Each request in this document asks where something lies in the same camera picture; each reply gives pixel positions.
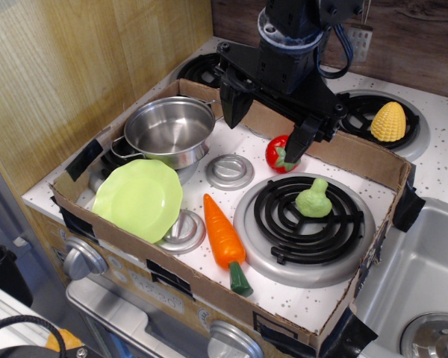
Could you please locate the silver front stove knob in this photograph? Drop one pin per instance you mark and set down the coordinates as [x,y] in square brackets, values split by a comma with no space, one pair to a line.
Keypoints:
[186,234]

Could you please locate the grey toy sink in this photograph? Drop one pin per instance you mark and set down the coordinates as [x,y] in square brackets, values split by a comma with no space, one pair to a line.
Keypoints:
[411,279]

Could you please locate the hanging metal spatula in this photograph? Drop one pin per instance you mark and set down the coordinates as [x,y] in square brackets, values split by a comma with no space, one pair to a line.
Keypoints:
[360,34]

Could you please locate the brown cardboard fence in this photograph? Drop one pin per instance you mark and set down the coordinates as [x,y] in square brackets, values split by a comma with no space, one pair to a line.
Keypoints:
[285,321]

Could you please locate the back left black burner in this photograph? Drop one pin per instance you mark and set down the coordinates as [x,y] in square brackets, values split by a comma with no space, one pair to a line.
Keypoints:
[199,69]

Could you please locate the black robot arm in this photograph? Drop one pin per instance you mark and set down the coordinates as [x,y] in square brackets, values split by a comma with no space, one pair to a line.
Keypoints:
[302,44]

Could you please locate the silver oven door handle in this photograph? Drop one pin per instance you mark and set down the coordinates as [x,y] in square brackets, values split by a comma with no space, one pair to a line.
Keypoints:
[125,327]

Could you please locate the front right black burner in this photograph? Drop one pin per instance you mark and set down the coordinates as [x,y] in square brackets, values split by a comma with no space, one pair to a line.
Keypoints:
[295,250]

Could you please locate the red toy tomato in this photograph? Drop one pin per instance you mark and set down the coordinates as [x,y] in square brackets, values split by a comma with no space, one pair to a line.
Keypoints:
[275,154]

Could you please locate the silver centre stove knob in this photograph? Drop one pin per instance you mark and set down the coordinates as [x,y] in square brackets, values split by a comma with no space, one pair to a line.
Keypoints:
[230,172]

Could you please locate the light green toy broccoli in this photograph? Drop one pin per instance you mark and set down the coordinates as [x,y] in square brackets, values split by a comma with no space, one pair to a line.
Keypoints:
[313,202]

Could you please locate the orange toy carrot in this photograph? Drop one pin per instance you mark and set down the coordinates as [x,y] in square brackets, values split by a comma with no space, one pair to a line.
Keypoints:
[226,246]

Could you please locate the silver oven knob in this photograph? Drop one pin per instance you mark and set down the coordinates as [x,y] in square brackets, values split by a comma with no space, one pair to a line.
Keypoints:
[82,259]
[226,340]

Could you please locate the silver left oven knob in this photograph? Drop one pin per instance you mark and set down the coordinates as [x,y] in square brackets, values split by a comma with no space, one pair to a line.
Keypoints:
[82,259]

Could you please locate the back right black burner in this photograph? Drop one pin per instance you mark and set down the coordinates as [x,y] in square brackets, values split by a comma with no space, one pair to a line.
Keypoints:
[364,104]

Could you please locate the stainless steel pot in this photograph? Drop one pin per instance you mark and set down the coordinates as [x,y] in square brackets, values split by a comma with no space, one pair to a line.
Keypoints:
[175,130]

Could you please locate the silver right oven knob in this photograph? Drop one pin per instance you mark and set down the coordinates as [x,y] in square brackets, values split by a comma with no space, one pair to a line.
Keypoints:
[226,340]

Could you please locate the silver stove knob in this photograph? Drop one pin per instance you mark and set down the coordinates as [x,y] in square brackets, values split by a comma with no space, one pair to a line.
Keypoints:
[186,234]
[230,172]

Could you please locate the silver sink drain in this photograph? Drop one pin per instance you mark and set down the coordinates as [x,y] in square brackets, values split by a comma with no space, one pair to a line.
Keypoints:
[425,336]

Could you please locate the light green plastic plate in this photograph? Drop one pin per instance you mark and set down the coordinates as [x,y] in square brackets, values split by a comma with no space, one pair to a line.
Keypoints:
[142,197]

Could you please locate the yellow object bottom left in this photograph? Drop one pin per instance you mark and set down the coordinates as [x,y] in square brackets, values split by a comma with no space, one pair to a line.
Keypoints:
[69,340]

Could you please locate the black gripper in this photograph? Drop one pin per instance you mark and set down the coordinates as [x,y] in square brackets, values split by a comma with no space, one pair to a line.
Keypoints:
[285,82]

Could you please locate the yellow toy corn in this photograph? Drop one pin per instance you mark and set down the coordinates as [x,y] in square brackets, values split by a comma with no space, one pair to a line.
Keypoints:
[389,124]

